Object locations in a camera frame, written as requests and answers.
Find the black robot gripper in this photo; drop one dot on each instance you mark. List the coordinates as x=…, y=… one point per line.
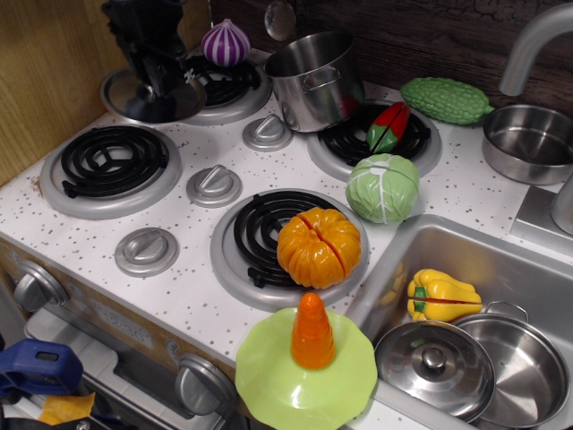
x=147, y=33

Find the small steel pot lid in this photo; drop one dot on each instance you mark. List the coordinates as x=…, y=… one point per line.
x=124, y=95

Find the front left stove burner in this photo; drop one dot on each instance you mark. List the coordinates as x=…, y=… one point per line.
x=111, y=171

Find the back right stove burner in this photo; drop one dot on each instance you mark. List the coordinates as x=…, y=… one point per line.
x=336, y=150

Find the front right stove burner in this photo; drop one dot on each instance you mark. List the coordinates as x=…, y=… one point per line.
x=243, y=249

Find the large steel lid in sink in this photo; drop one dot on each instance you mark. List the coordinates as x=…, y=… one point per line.
x=439, y=364

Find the purple striped toy onion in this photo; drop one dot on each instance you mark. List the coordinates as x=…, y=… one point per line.
x=226, y=45

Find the silver top knob back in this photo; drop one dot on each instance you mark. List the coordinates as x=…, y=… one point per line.
x=267, y=134

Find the silver knob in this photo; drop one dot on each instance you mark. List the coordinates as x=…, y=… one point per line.
x=202, y=388
x=37, y=288
x=146, y=252
x=214, y=187
x=267, y=134

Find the silver top knob middle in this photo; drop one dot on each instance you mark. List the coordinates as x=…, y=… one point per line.
x=214, y=187

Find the hanging steel spoon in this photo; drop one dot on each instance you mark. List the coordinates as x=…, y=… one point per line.
x=280, y=20

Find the tall steel pot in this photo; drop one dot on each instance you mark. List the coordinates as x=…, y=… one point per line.
x=316, y=81

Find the silver top knob front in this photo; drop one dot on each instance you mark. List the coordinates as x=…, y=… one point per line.
x=146, y=252

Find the red toy chili pepper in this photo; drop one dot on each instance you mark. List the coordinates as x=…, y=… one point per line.
x=388, y=129

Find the orange toy pumpkin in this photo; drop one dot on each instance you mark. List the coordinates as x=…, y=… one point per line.
x=319, y=248

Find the silver front knob left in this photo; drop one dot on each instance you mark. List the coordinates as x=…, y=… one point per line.
x=37, y=288

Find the green toy cabbage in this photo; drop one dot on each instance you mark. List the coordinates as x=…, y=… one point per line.
x=383, y=188

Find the green toy bitter gourd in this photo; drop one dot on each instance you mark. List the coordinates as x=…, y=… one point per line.
x=447, y=100

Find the orange toy carrot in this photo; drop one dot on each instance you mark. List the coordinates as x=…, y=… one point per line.
x=312, y=341

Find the silver front knob right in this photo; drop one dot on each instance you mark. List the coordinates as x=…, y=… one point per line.
x=202, y=388

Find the blue clamp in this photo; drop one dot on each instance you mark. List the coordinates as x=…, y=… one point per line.
x=40, y=367

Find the light green plastic plate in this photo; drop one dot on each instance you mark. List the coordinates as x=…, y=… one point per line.
x=281, y=394

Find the yellow toy bell pepper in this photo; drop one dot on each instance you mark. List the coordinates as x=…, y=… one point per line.
x=435, y=295

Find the yellow cloth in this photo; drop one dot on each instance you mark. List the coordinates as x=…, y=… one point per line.
x=59, y=409

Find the small steel saucepan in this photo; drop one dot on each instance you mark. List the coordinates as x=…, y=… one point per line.
x=529, y=144

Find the steel sink basin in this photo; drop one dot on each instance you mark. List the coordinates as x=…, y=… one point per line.
x=509, y=278

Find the silver faucet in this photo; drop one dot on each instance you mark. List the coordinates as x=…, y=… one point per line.
x=529, y=42

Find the steel pan in sink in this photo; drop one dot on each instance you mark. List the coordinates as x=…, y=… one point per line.
x=531, y=384

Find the oven door handle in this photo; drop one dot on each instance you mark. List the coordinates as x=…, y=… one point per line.
x=103, y=372

